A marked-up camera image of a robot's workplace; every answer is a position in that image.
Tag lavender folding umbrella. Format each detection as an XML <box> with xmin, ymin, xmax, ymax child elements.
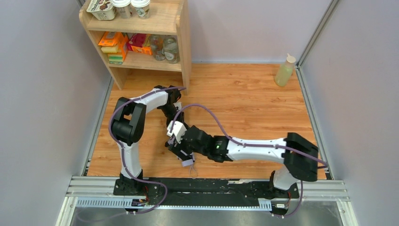
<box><xmin>165</xmin><ymin>142</ymin><xmax>198</xmax><ymax>179</ymax></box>

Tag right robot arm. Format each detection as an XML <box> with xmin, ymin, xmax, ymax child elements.
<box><xmin>165</xmin><ymin>121</ymin><xmax>319</xmax><ymax>191</ymax></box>

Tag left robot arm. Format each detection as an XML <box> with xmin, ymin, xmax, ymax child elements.
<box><xmin>108</xmin><ymin>85</ymin><xmax>184</xmax><ymax>195</ymax></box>

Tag labelled glass jar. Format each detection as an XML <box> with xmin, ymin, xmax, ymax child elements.
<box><xmin>163</xmin><ymin>35</ymin><xmax>180</xmax><ymax>64</ymax></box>

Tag clear glass jar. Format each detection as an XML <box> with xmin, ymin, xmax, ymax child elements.
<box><xmin>149</xmin><ymin>34</ymin><xmax>166</xmax><ymax>61</ymax></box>

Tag red snack package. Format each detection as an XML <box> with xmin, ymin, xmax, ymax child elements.
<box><xmin>127</xmin><ymin>33</ymin><xmax>152</xmax><ymax>55</ymax></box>

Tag green liquid squeeze bottle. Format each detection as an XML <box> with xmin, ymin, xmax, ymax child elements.
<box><xmin>274</xmin><ymin>53</ymin><xmax>296</xmax><ymax>87</ymax></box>

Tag yellow green sponge stack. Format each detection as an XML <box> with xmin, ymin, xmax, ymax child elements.
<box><xmin>101</xmin><ymin>44</ymin><xmax>128</xmax><ymax>64</ymax></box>

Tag wooden shelf unit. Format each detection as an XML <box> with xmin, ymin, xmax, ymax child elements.
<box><xmin>79</xmin><ymin>0</ymin><xmax>192</xmax><ymax>89</ymax></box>

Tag orange snack box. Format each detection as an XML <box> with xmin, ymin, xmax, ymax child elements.
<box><xmin>98</xmin><ymin>32</ymin><xmax>124</xmax><ymax>46</ymax></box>

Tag white lidded cup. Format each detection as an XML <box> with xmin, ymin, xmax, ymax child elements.
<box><xmin>131</xmin><ymin>0</ymin><xmax>151</xmax><ymax>19</ymax></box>

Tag white yogurt cup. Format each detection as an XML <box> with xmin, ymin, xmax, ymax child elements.
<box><xmin>112</xmin><ymin>0</ymin><xmax>132</xmax><ymax>19</ymax></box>

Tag chocolate yogurt tub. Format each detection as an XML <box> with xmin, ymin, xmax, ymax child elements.
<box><xmin>86</xmin><ymin>0</ymin><xmax>116</xmax><ymax>21</ymax></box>

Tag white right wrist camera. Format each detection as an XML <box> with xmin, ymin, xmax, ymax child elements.
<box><xmin>167</xmin><ymin>121</ymin><xmax>187</xmax><ymax>143</ymax></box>

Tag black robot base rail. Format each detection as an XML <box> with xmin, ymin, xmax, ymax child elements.
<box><xmin>113</xmin><ymin>177</ymin><xmax>300</xmax><ymax>207</ymax></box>

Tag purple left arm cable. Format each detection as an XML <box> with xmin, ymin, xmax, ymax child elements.
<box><xmin>108</xmin><ymin>86</ymin><xmax>188</xmax><ymax>215</ymax></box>

